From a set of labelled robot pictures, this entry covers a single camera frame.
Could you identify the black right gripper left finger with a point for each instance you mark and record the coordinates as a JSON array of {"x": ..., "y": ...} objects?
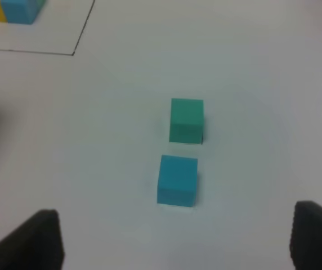
[{"x": 35, "y": 244}]

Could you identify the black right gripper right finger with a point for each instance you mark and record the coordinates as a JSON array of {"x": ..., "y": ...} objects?
[{"x": 306, "y": 236}]

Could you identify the green block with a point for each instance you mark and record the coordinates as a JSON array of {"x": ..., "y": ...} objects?
[{"x": 186, "y": 121}]

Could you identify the blue template block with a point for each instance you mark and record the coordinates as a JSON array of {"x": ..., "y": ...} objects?
[{"x": 22, "y": 11}]

